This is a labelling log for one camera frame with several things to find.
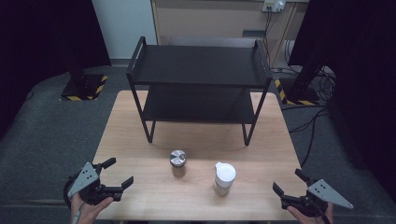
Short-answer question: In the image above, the person's right hand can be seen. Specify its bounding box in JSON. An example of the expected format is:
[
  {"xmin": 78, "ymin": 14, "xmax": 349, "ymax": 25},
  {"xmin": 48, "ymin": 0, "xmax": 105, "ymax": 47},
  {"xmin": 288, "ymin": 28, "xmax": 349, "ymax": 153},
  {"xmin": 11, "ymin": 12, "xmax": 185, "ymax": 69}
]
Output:
[{"xmin": 286, "ymin": 203, "xmax": 335, "ymax": 224}]

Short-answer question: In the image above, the black floor cable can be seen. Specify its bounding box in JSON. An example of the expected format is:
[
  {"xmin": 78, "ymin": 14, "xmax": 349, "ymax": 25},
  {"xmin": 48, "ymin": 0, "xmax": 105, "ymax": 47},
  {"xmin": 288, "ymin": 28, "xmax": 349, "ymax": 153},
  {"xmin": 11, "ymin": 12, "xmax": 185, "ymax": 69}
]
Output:
[{"xmin": 288, "ymin": 106, "xmax": 331, "ymax": 168}]

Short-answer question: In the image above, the glass jar with white lid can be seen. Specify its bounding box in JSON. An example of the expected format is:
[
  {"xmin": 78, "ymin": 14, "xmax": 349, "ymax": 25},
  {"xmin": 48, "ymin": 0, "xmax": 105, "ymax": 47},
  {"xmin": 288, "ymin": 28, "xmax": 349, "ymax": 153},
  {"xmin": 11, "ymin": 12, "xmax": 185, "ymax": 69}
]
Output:
[{"xmin": 213, "ymin": 161, "xmax": 237, "ymax": 197}]

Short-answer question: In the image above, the person's left hand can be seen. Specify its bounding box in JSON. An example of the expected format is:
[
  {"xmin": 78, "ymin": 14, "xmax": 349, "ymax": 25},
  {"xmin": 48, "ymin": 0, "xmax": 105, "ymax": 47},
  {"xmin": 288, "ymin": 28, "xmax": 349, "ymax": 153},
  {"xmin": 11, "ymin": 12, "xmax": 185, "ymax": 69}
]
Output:
[{"xmin": 70, "ymin": 194, "xmax": 115, "ymax": 224}]

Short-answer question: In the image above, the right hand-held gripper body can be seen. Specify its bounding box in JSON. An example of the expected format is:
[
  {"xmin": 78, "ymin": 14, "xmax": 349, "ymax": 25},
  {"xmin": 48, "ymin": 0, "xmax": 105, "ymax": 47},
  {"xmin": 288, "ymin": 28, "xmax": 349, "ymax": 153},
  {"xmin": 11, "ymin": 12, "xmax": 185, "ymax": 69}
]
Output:
[{"xmin": 280, "ymin": 178, "xmax": 355, "ymax": 218}]

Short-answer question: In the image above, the black metal two-tier shelf rack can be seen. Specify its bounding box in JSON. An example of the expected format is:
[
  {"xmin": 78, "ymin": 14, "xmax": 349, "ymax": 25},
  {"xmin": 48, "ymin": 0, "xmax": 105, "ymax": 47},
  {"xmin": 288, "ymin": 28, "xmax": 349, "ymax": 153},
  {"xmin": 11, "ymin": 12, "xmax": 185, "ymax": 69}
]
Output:
[{"xmin": 125, "ymin": 35, "xmax": 274, "ymax": 147}]

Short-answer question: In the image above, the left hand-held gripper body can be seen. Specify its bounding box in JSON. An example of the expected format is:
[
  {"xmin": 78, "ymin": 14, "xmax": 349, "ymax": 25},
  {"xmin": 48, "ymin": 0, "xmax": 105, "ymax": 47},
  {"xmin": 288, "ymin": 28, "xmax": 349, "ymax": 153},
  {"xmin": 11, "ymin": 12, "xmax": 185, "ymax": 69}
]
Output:
[{"xmin": 64, "ymin": 161, "xmax": 124, "ymax": 206}]

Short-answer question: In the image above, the light wooden cabinet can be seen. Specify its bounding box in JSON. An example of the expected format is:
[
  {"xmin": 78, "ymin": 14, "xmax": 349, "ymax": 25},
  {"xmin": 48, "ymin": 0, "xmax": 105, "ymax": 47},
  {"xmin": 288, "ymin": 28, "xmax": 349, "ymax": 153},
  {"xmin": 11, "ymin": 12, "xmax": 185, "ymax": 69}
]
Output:
[{"xmin": 150, "ymin": 0, "xmax": 310, "ymax": 68}]

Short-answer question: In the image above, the grey cabinet handle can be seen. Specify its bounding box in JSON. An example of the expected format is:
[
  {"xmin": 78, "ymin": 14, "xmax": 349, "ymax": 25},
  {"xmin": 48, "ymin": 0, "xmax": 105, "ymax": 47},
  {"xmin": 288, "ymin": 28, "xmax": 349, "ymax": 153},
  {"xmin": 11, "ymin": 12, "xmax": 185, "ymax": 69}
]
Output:
[{"xmin": 242, "ymin": 29, "xmax": 267, "ymax": 38}]

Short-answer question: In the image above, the black stand with striped base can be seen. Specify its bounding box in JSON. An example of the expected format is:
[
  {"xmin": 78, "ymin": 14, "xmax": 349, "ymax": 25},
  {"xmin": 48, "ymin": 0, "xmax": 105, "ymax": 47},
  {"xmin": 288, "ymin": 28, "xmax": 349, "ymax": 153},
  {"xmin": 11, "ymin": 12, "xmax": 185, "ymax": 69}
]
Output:
[
  {"xmin": 275, "ymin": 52, "xmax": 323, "ymax": 106},
  {"xmin": 60, "ymin": 62, "xmax": 109, "ymax": 102}
]

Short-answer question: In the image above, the dark curtain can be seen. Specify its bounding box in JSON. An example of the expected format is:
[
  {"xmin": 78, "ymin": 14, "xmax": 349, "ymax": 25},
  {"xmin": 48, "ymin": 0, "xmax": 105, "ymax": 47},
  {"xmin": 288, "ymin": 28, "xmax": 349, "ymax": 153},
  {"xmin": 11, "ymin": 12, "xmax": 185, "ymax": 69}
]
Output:
[
  {"xmin": 0, "ymin": 0, "xmax": 112, "ymax": 141},
  {"xmin": 288, "ymin": 0, "xmax": 396, "ymax": 195}
]

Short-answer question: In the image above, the thin grey cable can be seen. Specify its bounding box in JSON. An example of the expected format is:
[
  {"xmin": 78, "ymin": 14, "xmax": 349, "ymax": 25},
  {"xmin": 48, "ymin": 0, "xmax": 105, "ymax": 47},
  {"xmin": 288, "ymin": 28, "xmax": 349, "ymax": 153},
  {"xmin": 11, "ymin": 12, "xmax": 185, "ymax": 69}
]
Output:
[{"xmin": 71, "ymin": 202, "xmax": 87, "ymax": 224}]

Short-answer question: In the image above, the glass jar with metal lid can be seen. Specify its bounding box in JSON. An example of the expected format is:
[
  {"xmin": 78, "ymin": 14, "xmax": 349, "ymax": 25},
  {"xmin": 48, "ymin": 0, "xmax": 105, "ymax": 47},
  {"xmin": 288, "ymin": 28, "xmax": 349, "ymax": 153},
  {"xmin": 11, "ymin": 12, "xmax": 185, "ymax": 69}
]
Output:
[{"xmin": 169, "ymin": 149, "xmax": 188, "ymax": 179}]

